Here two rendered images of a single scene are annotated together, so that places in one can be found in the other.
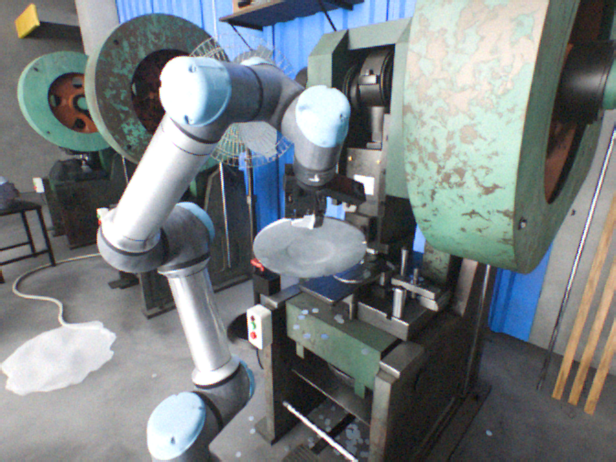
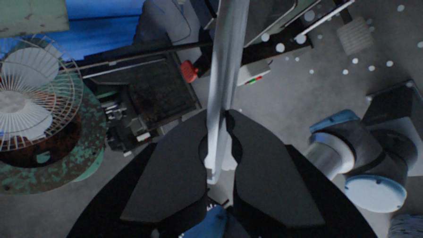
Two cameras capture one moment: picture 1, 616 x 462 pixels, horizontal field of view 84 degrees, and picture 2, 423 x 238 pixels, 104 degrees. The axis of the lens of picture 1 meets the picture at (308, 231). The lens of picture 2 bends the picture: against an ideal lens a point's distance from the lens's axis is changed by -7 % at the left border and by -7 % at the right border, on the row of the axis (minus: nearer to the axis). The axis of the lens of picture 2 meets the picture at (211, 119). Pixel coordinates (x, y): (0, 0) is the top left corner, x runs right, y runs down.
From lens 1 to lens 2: 70 cm
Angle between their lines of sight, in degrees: 45
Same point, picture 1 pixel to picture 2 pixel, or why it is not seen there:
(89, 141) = not seen: hidden behind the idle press
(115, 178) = (113, 123)
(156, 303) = (192, 104)
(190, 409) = (373, 188)
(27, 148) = (107, 152)
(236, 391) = (360, 138)
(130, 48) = (6, 177)
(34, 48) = not seen: hidden behind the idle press
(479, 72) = not seen: outside the picture
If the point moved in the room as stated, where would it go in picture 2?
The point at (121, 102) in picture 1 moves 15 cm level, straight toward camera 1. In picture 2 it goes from (59, 169) to (59, 176)
